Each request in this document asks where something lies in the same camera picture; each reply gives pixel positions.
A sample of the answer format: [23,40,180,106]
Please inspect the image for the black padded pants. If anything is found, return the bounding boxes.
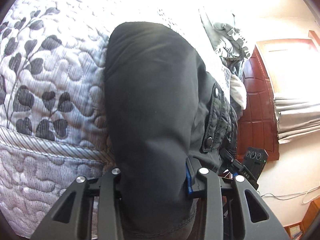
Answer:
[105,22,238,239]

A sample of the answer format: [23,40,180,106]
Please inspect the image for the red wooden headboard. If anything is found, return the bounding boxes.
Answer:
[237,48,279,161]

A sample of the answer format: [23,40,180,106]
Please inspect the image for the grey crumpled duvet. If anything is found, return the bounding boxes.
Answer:
[200,11,254,80]

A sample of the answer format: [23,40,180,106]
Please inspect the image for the white pillow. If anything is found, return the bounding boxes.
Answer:
[230,74,247,110]

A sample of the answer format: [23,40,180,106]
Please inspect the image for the grey quilted leaf bedspread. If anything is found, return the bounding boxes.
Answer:
[0,0,251,239]

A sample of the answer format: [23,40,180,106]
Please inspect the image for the striped grey curtain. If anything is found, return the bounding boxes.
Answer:
[273,93,319,144]

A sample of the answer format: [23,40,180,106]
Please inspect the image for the white cable on floor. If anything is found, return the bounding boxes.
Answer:
[257,186,320,205]

